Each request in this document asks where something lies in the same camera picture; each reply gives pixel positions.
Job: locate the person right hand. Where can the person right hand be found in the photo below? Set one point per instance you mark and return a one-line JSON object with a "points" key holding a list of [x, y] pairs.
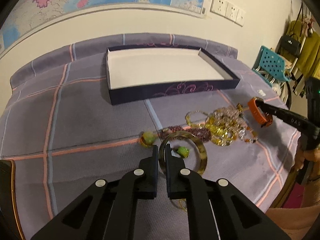
{"points": [[310, 155]]}

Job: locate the purple plaid bedsheet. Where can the purple plaid bedsheet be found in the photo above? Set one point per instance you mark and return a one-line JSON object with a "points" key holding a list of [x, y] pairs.
{"points": [[63, 134]]}

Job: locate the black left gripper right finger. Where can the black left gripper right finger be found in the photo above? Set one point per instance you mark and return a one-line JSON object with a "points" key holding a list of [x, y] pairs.
{"points": [[216, 209]]}

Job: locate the black handbag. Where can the black handbag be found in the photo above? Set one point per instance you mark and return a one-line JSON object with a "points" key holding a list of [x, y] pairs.
{"points": [[291, 45]]}

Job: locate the white wall socket panel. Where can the white wall socket panel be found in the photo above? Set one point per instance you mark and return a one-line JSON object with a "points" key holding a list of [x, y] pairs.
{"points": [[229, 11]]}

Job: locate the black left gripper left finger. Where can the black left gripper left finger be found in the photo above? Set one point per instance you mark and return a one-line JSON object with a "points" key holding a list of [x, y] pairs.
{"points": [[106, 210]]}

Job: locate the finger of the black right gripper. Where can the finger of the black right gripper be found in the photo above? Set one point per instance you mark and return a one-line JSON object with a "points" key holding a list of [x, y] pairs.
{"points": [[288, 117]]}

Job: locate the teal plastic stool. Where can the teal plastic stool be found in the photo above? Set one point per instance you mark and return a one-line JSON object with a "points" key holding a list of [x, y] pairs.
{"points": [[270, 66]]}

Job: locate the orange smart watch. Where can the orange smart watch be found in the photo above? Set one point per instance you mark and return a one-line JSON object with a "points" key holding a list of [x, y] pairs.
{"points": [[262, 118]]}

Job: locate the white fabric label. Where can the white fabric label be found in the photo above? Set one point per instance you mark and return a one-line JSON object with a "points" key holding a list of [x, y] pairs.
{"points": [[261, 92]]}

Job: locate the olive green bangle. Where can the olive green bangle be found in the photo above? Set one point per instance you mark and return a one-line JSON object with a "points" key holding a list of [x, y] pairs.
{"points": [[198, 143]]}

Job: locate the dark purple tray box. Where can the dark purple tray box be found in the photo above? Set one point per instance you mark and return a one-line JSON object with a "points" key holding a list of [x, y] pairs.
{"points": [[140, 72]]}

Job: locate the yellow hanging garment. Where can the yellow hanging garment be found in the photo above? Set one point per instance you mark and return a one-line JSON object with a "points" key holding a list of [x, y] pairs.
{"points": [[308, 61]]}

